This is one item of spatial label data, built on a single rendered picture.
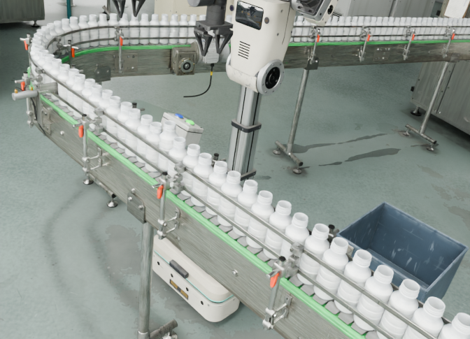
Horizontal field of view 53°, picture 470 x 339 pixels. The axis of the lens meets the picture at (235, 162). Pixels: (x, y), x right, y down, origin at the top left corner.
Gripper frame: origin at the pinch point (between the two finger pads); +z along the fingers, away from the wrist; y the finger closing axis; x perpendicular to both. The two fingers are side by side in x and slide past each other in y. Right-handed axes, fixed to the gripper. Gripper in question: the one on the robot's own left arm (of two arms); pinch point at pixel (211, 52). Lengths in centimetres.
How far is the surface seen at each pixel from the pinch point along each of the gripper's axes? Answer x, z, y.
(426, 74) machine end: 76, 91, 378
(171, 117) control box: 14.5, 28.0, -1.7
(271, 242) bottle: -48, 34, -17
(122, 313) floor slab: 32, 140, -8
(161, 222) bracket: -14, 46, -26
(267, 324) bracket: -59, 50, -25
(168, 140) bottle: -2.7, 25.5, -16.5
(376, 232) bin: -51, 58, 46
